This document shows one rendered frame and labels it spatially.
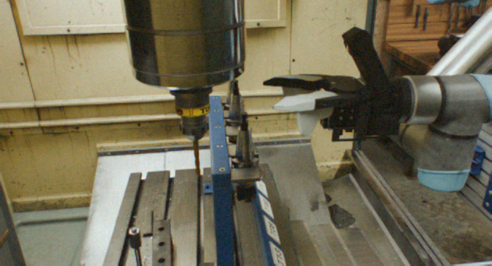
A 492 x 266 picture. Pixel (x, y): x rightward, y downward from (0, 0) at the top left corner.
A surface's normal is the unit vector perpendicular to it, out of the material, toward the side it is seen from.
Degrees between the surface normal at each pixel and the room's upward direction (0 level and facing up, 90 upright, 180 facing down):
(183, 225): 0
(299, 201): 24
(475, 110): 90
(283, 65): 90
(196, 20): 90
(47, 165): 90
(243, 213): 0
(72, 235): 0
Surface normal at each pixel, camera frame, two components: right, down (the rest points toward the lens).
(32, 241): -0.01, -0.91
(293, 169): 0.04, -0.66
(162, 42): -0.25, 0.41
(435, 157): -0.81, 0.23
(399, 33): 0.12, 0.41
